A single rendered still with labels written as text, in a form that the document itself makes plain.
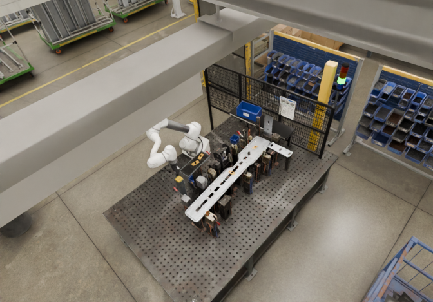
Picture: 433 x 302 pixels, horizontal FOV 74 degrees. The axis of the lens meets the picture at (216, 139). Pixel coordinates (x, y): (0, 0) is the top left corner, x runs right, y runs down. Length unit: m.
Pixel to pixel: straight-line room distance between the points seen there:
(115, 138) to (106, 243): 3.83
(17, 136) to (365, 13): 0.56
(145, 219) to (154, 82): 3.01
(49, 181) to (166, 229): 2.86
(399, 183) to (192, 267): 3.22
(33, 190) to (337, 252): 3.79
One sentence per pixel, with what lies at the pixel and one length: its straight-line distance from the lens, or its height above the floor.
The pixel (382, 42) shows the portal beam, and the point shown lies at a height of 3.41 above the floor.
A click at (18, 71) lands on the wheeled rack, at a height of 0.28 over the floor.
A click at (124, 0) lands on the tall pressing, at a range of 10.22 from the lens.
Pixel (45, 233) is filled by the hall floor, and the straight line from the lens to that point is 4.89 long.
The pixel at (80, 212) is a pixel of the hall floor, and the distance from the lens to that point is 4.81.
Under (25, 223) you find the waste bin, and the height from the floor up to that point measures 0.12.
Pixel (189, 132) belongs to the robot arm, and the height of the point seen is 1.17.
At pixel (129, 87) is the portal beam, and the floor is 3.33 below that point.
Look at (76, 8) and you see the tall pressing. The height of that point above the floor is 0.80.
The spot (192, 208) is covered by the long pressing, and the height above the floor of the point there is 1.00.
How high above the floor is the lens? 3.62
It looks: 46 degrees down
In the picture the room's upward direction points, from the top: 7 degrees counter-clockwise
